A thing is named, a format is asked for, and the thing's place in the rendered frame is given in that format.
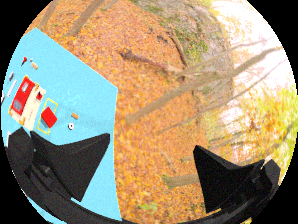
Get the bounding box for cream rectangular bar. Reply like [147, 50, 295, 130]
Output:
[32, 61, 39, 71]

